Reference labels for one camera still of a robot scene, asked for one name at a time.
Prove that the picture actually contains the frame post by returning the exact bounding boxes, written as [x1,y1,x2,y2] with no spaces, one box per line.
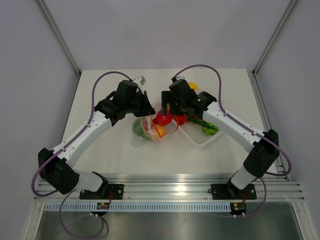
[252,0,299,77]
[35,0,82,79]

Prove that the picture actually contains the white plastic basket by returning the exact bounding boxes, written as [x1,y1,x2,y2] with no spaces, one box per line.
[178,121,223,148]

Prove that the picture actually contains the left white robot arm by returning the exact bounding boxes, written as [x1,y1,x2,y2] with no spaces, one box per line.
[38,76,155,199]

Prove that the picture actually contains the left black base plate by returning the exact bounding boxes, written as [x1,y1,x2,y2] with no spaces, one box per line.
[79,183,125,200]

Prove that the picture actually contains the right frame post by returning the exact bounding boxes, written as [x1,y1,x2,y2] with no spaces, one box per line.
[252,0,299,77]

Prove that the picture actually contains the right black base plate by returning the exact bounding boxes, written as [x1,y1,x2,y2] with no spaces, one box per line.
[207,183,257,200]

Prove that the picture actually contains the red apple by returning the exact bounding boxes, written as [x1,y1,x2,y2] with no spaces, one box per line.
[174,115,188,126]

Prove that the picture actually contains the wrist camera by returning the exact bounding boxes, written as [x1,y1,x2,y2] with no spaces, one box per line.
[133,76,146,88]
[171,76,185,83]

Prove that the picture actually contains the white slotted cable duct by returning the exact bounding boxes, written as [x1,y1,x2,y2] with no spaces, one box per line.
[44,201,231,213]

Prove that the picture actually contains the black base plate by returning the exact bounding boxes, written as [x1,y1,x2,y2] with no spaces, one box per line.
[79,183,125,200]
[207,183,257,200]

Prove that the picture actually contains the aluminium rail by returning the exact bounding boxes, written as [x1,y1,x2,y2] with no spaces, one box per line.
[33,173,305,202]

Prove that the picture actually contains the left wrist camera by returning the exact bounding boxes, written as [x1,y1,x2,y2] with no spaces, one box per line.
[133,76,146,88]

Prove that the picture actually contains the left frame post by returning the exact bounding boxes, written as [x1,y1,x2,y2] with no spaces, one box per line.
[35,0,82,79]

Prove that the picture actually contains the peach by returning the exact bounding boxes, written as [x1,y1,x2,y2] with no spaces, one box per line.
[153,124,166,139]

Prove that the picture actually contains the watermelon slice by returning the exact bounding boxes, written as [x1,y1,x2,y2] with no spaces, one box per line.
[132,116,154,141]

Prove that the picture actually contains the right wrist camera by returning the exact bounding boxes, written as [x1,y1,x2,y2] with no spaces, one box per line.
[171,76,185,83]

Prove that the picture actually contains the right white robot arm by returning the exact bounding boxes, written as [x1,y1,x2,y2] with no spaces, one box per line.
[161,79,280,199]

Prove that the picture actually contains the yellow bell pepper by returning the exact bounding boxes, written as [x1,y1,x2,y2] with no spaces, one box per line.
[188,82,197,91]

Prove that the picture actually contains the green chives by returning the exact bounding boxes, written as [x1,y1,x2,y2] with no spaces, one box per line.
[187,116,219,131]

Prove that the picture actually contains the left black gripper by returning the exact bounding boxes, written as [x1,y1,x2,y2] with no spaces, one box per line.
[125,90,156,118]

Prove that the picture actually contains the red tomato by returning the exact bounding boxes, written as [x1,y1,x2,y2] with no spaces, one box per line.
[155,110,173,126]

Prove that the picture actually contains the clear zip bag orange zipper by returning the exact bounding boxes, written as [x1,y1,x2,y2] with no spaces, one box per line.
[131,102,179,147]

